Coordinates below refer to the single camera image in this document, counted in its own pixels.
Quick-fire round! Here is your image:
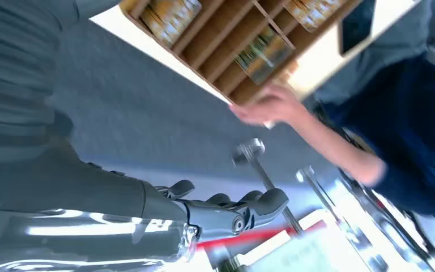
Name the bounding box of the red floor tape strip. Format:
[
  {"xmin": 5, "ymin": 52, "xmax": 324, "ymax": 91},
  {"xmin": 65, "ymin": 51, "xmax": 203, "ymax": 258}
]
[{"xmin": 197, "ymin": 220, "xmax": 328, "ymax": 252}]

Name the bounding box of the wooden card holder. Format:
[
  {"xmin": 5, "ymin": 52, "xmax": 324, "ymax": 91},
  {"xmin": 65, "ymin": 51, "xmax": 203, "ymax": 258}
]
[{"xmin": 119, "ymin": 0, "xmax": 365, "ymax": 107}]

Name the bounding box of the chrome stanchion post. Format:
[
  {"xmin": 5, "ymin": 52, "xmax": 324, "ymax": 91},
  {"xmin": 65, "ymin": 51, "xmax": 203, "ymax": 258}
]
[
  {"xmin": 295, "ymin": 165, "xmax": 348, "ymax": 233},
  {"xmin": 232, "ymin": 138, "xmax": 304, "ymax": 236}
]

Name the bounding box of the black smartphone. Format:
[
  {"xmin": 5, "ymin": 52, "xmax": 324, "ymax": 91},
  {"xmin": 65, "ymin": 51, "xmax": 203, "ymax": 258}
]
[{"xmin": 338, "ymin": 0, "xmax": 377, "ymax": 56}]

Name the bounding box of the person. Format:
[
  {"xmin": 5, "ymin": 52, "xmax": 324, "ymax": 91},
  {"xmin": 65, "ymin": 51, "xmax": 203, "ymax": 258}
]
[{"xmin": 228, "ymin": 0, "xmax": 435, "ymax": 226}]

